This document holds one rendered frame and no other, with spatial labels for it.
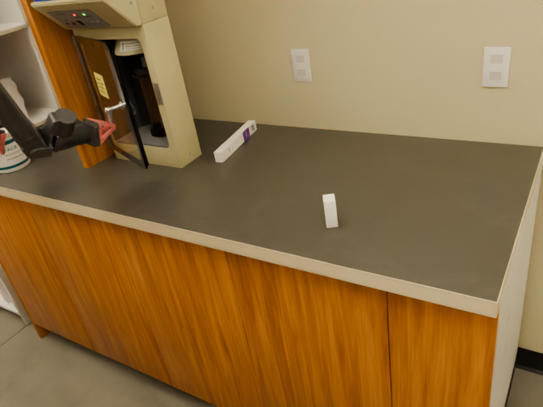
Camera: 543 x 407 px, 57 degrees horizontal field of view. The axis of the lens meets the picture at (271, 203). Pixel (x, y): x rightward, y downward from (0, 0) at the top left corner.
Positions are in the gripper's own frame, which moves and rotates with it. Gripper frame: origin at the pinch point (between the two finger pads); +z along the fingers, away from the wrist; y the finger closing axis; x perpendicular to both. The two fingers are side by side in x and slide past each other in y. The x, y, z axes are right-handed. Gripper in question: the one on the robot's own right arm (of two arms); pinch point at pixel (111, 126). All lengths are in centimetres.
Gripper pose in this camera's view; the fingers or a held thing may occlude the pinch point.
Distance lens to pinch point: 162.5
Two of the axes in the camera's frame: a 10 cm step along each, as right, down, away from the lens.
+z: 6.0, -3.5, 7.2
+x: -0.4, 8.9, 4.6
